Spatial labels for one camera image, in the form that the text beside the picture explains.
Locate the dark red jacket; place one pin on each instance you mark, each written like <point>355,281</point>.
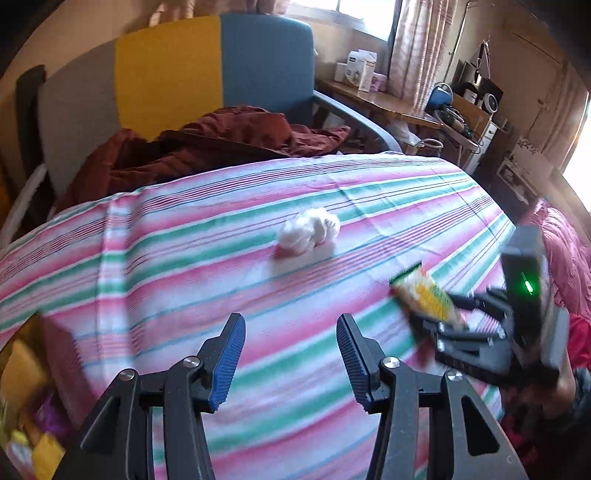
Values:
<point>207,138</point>

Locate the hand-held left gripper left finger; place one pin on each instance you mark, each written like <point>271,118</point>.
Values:
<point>226,364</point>

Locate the striped pink green tablecloth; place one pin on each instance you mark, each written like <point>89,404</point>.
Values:
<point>184,240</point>

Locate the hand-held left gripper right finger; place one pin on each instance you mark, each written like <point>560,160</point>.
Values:
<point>358,364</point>

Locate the wooden side table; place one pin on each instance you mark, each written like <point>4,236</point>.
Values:
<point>383,101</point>

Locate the plastic wrapped white cotton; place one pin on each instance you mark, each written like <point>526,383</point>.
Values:
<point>307,233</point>

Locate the yellow green snack packet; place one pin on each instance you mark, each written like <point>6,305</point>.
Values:
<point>425,295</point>

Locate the patterned beige curtain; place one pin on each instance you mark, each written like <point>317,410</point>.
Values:
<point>221,7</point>
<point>420,50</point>

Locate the grey yellow blue chair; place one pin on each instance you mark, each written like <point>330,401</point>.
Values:
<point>161,78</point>

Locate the small white box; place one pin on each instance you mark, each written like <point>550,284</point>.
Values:
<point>342,73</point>

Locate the pink box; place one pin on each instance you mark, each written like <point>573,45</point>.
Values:
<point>379,81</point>

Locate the wooden shelf unit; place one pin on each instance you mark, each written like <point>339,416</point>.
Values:
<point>468,134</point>

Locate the blue bag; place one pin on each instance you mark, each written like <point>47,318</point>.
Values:
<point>442,97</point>

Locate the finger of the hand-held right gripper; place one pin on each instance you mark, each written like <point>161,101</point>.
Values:
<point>489,302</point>
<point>461,350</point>

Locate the person's right forearm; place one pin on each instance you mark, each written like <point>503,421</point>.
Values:
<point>570,392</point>

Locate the window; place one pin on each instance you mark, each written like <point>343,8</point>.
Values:
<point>346,18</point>

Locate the pink blanket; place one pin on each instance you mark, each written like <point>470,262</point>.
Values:
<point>568,249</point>

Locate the silver stereo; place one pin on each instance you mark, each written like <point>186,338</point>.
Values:
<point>482,90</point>

